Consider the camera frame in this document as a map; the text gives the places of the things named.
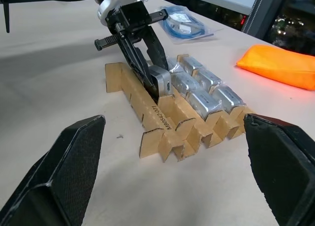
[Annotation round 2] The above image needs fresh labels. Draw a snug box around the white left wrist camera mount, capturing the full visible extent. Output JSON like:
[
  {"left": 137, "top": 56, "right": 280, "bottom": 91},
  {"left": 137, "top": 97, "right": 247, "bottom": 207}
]
[{"left": 96, "top": 0, "right": 166, "bottom": 27}]

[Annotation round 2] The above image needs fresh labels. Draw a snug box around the black stitched-edge post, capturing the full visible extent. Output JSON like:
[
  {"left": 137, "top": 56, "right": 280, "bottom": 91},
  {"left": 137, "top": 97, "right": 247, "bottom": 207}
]
[{"left": 242, "top": 0, "right": 288, "bottom": 38}]

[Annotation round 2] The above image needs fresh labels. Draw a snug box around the bare silver camera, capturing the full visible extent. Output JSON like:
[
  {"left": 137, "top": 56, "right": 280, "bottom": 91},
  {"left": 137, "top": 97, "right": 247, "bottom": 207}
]
[{"left": 148, "top": 65, "right": 172, "bottom": 98}]

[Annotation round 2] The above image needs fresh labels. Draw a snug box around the blue cable in bag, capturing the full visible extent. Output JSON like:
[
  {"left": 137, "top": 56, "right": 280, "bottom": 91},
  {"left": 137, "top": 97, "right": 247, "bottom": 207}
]
[{"left": 157, "top": 5, "right": 224, "bottom": 45}]

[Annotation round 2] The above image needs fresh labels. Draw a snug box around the brown cardboard divider tray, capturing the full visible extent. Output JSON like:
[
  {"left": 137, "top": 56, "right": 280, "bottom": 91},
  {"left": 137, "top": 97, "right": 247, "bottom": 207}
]
[{"left": 104, "top": 53, "right": 256, "bottom": 163}]

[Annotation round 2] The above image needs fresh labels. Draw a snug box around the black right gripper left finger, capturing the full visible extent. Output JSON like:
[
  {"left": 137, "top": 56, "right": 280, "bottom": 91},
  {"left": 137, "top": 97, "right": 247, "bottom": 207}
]
[{"left": 0, "top": 114, "right": 106, "bottom": 226}]

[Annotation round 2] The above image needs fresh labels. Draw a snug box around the coiled blue cable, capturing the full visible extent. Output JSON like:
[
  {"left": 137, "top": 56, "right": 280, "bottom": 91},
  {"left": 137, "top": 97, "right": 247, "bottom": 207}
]
[{"left": 159, "top": 6, "right": 207, "bottom": 37}]

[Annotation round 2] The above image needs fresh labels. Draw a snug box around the orange fabric pouch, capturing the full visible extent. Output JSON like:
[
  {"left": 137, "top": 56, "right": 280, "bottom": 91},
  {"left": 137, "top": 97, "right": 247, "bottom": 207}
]
[{"left": 235, "top": 44, "right": 315, "bottom": 91}]

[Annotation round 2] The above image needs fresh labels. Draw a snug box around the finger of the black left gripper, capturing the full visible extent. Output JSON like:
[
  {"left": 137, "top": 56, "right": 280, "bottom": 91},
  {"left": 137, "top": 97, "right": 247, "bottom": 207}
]
[
  {"left": 142, "top": 25, "right": 170, "bottom": 71},
  {"left": 114, "top": 23, "right": 158, "bottom": 99}
]

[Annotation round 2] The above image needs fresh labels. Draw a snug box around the silver camera in plastic wrap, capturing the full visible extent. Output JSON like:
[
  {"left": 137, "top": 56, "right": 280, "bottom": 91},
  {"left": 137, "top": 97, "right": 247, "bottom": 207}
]
[
  {"left": 193, "top": 69, "right": 223, "bottom": 92},
  {"left": 171, "top": 72, "right": 199, "bottom": 97},
  {"left": 186, "top": 89, "right": 224, "bottom": 120},
  {"left": 212, "top": 85, "right": 248, "bottom": 114},
  {"left": 167, "top": 58, "right": 186, "bottom": 74},
  {"left": 180, "top": 55, "right": 207, "bottom": 73}
]

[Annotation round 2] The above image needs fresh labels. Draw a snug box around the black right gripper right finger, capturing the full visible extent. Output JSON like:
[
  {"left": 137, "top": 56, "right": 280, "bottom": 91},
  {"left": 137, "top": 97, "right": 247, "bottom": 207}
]
[{"left": 243, "top": 113, "right": 315, "bottom": 226}]

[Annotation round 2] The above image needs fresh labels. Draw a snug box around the black tapered strut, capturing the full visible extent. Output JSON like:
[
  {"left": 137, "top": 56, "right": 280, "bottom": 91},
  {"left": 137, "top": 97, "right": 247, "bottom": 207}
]
[{"left": 2, "top": 0, "right": 11, "bottom": 34}]

